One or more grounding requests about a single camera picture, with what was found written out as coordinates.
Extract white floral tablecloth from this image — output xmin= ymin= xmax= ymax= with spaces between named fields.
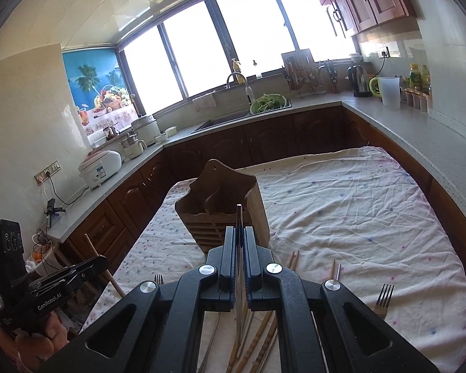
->
xmin=81 ymin=145 xmax=466 ymax=373

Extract wooden chopstick pair piece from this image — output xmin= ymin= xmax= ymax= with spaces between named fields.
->
xmin=288 ymin=250 xmax=299 ymax=271

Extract green vegetable colander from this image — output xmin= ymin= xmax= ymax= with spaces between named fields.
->
xmin=250 ymin=94 xmax=288 ymax=115

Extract green drink bottles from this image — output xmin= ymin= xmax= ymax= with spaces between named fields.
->
xmin=409 ymin=63 xmax=431 ymax=94

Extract tropical fruit poster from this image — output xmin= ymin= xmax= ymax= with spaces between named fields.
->
xmin=62 ymin=48 xmax=138 ymax=136

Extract window frame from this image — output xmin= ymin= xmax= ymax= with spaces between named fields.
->
xmin=121 ymin=0 xmax=357 ymax=114

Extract wooden utensil holder box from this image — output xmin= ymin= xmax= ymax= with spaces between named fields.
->
xmin=175 ymin=159 xmax=270 ymax=253

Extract black electric kettle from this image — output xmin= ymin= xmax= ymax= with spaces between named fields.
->
xmin=348 ymin=65 xmax=373 ymax=98

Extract bamboo chopstick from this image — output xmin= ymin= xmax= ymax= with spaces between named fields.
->
xmin=226 ymin=310 xmax=278 ymax=372

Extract kitchen sink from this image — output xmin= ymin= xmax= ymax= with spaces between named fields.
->
xmin=195 ymin=99 xmax=291 ymax=132

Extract silver fork left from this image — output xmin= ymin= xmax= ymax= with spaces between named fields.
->
xmin=154 ymin=274 xmax=164 ymax=285

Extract wall power socket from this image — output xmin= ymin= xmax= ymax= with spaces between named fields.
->
xmin=34 ymin=160 xmax=61 ymax=186

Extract kitchen faucet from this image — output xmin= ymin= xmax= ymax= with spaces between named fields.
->
xmin=226 ymin=71 xmax=256 ymax=104

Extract silver fork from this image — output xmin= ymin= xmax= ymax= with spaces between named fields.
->
xmin=154 ymin=274 xmax=164 ymax=285
xmin=373 ymin=284 xmax=394 ymax=319

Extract person's left hand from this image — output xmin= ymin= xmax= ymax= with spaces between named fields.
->
xmin=15 ymin=311 xmax=69 ymax=371

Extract white electric pot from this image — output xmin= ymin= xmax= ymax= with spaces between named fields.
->
xmin=132 ymin=115 xmax=161 ymax=146

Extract dark lower cabinets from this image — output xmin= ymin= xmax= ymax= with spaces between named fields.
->
xmin=57 ymin=104 xmax=466 ymax=358

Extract dish drying rack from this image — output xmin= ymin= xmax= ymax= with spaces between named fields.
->
xmin=282 ymin=49 xmax=325 ymax=98

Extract white rice cooker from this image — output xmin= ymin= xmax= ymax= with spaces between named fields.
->
xmin=79 ymin=150 xmax=122 ymax=190

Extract wooden chopstick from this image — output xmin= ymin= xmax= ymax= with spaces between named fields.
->
xmin=84 ymin=233 xmax=127 ymax=299

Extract white plastic pitcher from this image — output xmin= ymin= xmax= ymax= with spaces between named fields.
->
xmin=378 ymin=77 xmax=401 ymax=109

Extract silver fork right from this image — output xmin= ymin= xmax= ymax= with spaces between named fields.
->
xmin=373 ymin=284 xmax=394 ymax=319

